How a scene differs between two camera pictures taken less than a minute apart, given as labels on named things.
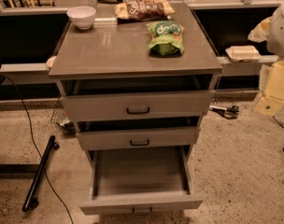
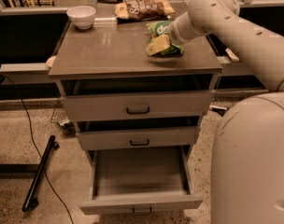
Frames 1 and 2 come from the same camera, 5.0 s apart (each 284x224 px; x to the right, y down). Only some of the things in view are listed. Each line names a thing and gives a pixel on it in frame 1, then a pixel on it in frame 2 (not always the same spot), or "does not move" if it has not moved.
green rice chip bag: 166,37 does not move
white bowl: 82,16 does not move
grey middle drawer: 116,133 does not move
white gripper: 280,35 to 175,35
